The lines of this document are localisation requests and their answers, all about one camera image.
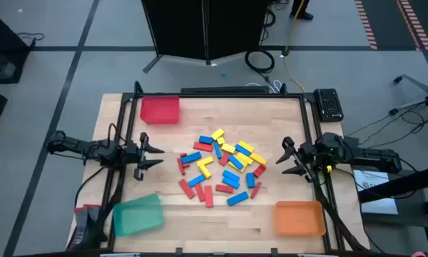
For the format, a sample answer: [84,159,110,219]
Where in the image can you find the thin black cable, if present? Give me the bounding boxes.
[16,31,46,47]

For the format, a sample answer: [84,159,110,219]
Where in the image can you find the grey desk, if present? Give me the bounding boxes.
[351,166,428,257]

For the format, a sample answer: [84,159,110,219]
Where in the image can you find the black floor cables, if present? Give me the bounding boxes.
[345,99,428,149]

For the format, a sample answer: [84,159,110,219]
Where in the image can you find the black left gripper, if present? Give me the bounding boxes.
[125,132,165,181]

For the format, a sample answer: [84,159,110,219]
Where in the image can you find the grey holder red top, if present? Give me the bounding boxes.
[68,203,106,251]

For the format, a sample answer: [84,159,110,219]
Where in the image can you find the person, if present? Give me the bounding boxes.
[290,0,314,21]

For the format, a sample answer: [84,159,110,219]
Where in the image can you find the white printed sheet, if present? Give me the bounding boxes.
[352,168,399,216]

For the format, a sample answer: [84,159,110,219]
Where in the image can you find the black folding partition screen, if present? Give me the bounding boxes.
[141,0,272,74]

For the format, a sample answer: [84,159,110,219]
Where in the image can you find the orange plastic bin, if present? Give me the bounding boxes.
[273,200,327,236]

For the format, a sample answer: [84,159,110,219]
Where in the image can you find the black side table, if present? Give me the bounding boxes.
[0,6,31,85]

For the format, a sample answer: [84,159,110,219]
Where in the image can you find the green plastic bin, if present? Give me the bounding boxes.
[113,193,165,238]

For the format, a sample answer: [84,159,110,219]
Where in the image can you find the black bar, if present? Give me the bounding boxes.
[357,173,428,203]

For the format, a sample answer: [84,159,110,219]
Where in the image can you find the yellow rounded wooden block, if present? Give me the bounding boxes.
[198,164,213,179]

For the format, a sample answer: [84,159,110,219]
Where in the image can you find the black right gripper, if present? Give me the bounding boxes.
[275,138,325,183]

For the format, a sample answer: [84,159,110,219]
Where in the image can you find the yellow extension cable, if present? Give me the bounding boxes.
[283,0,307,93]

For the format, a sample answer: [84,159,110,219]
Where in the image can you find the black electronics box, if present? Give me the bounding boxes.
[312,88,345,123]

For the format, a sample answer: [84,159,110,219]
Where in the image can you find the black cable bundle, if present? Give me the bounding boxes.
[312,174,370,253]
[92,167,129,251]

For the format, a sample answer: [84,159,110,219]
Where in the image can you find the coiled black cable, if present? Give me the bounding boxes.
[244,49,275,74]

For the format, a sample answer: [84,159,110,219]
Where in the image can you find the white cable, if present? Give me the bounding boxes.
[245,80,283,94]

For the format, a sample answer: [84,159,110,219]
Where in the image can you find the blue office chair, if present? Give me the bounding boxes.
[392,44,428,143]

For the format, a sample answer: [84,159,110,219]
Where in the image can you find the red plastic bin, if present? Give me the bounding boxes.
[139,95,181,125]

